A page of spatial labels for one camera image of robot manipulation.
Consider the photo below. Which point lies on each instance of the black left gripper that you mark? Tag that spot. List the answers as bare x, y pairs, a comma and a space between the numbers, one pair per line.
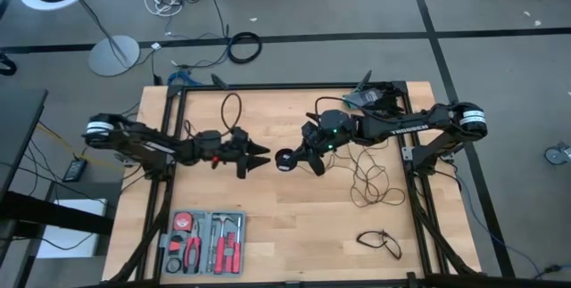
232, 154

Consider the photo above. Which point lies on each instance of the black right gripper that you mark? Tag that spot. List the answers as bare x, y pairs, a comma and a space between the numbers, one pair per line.
323, 146

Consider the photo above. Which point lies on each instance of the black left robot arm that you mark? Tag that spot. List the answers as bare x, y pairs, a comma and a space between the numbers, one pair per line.
147, 143

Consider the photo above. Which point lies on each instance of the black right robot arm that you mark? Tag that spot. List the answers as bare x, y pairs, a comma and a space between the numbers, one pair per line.
401, 127

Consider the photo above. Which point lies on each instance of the red tape strip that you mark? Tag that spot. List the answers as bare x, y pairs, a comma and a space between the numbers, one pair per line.
216, 161

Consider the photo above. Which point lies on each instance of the grey tool kit case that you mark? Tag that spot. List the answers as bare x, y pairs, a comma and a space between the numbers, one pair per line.
203, 216

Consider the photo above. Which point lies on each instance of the red bit holder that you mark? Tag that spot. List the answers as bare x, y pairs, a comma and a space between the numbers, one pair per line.
229, 245

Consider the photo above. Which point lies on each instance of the red tape measure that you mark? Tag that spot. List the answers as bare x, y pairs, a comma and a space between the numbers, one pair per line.
183, 222

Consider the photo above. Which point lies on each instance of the black coated work glove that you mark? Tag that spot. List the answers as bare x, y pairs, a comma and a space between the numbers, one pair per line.
392, 96

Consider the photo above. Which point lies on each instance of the grey small screwdriver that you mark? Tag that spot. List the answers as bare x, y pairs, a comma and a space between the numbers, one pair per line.
209, 252

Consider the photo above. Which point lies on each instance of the red utility knife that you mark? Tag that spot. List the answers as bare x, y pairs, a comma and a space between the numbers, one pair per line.
175, 245

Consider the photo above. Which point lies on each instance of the black-framed safety glasses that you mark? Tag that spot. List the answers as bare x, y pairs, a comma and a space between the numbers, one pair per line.
394, 248

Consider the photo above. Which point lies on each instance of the white floor lamp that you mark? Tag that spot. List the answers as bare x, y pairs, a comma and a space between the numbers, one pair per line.
113, 56

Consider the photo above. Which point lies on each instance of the black power adapter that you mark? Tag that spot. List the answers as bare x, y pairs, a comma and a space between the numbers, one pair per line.
75, 170

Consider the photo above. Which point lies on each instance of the white box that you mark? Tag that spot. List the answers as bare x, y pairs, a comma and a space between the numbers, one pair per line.
67, 245

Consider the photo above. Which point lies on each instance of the black desk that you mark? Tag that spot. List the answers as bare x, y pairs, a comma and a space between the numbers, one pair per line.
20, 136

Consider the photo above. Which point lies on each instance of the grey caster wheel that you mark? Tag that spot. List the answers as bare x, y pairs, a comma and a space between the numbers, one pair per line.
555, 155

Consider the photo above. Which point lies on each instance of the black curved floor object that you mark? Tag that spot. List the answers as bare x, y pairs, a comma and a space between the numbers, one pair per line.
9, 68

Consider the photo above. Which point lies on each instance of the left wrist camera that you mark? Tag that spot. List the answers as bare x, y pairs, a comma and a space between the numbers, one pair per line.
240, 135

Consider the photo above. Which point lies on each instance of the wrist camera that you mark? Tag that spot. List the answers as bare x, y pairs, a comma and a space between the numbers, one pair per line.
312, 128
240, 135

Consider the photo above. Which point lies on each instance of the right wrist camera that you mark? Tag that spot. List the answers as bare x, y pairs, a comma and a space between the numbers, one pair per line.
312, 128

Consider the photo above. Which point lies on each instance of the black aluminium rig frame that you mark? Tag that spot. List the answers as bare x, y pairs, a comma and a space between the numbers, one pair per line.
290, 86

